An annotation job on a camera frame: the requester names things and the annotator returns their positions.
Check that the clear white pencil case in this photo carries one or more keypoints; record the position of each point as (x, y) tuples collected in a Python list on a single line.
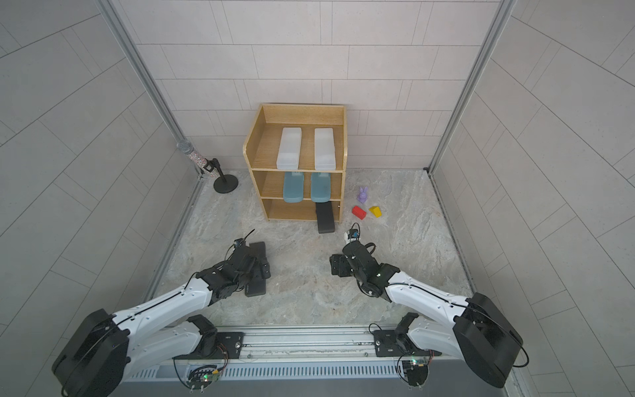
[(289, 149), (324, 149)]

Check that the right circuit board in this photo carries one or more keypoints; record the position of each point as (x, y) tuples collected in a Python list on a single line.
[(413, 372)]

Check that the left circuit board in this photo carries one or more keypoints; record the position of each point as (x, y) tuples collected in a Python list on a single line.
[(202, 377)]

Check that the teal pencil case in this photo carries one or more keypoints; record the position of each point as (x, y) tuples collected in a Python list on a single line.
[(293, 189), (320, 187)]

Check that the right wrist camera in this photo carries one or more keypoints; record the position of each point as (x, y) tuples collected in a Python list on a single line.
[(352, 234)]

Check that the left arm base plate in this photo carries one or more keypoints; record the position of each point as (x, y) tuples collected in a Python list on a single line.
[(221, 345)]

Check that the purple toy figure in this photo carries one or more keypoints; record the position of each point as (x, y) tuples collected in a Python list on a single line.
[(362, 196)]

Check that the yellow toy block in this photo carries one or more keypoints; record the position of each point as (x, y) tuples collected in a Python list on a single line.
[(376, 211)]

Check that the aluminium mounting rail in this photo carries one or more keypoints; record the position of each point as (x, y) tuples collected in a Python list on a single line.
[(259, 344)]

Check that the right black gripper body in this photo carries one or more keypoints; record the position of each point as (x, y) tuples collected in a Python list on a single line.
[(346, 268)]

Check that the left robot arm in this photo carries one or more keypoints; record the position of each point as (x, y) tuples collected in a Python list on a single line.
[(107, 349)]

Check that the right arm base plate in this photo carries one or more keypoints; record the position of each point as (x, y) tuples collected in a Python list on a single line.
[(389, 344)]

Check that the black pencil case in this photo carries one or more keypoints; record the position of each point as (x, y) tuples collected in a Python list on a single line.
[(325, 218), (260, 270)]

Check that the black round stand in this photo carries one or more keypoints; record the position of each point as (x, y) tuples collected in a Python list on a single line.
[(225, 183)]

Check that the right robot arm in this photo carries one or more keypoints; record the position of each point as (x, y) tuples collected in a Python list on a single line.
[(471, 329)]

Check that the clear tube with beads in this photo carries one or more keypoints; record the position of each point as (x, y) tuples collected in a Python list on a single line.
[(187, 148)]

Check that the circuit board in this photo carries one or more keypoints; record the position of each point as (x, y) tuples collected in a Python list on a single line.
[(202, 377), (413, 372)]

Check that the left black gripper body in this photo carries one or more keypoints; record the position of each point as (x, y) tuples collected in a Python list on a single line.
[(244, 279)]

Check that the red toy block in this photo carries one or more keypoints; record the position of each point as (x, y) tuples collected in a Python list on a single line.
[(359, 212)]

